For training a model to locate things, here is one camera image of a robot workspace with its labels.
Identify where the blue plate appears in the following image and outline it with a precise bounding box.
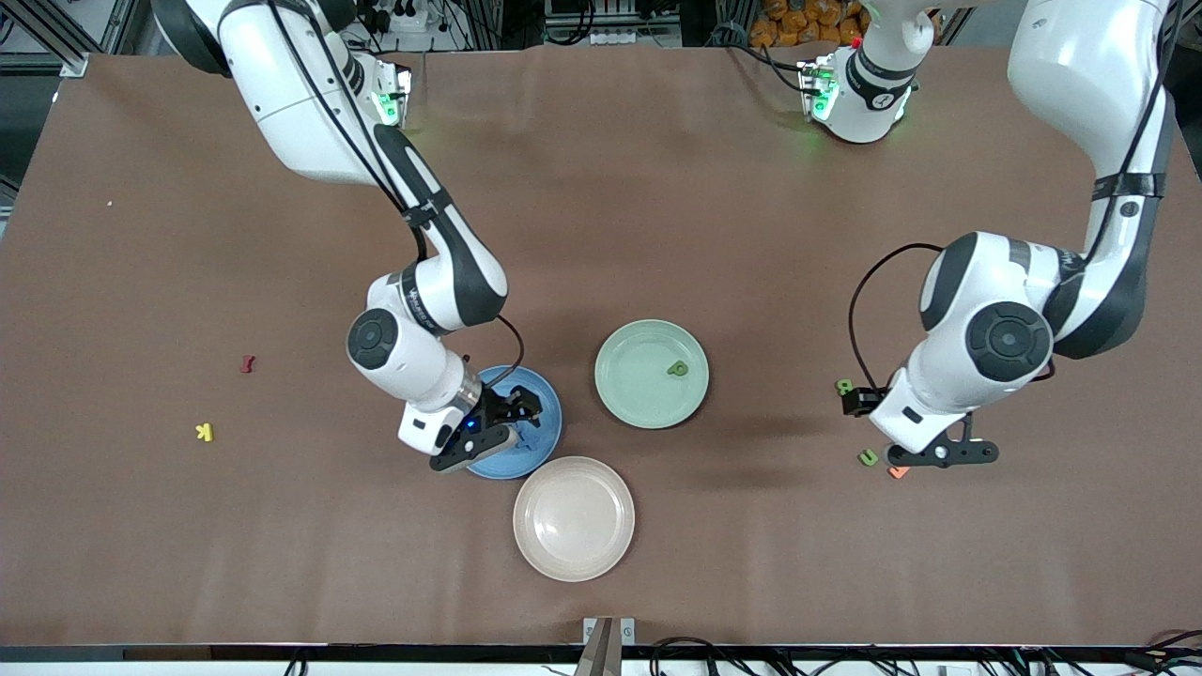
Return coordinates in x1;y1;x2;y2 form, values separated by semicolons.
465;365;562;481

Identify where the green plate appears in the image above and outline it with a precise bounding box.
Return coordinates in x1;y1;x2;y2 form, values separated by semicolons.
594;319;710;430

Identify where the beige plate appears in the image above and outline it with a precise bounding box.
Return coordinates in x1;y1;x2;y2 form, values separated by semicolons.
513;456;636;583

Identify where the stack of orange items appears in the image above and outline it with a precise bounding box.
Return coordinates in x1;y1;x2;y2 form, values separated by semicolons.
749;0;870;50

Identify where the white power strip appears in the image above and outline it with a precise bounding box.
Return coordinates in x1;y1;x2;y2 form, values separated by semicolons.
371;0;433;34

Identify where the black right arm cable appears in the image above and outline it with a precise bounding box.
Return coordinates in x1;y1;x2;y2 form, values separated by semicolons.
268;0;527;391

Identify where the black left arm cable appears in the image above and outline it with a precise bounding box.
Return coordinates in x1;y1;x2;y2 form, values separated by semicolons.
849;0;1175;393

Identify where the metal table edge bracket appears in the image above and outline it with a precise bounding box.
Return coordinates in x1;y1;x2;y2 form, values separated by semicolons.
575;616;638;676

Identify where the black cable bundle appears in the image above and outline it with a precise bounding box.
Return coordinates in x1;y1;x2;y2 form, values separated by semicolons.
282;637;1202;676

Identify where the black arm base cable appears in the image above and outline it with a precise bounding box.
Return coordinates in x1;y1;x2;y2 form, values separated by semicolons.
723;38;810;95

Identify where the aluminium frame post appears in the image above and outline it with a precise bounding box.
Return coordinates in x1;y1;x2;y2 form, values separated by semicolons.
0;0;123;78

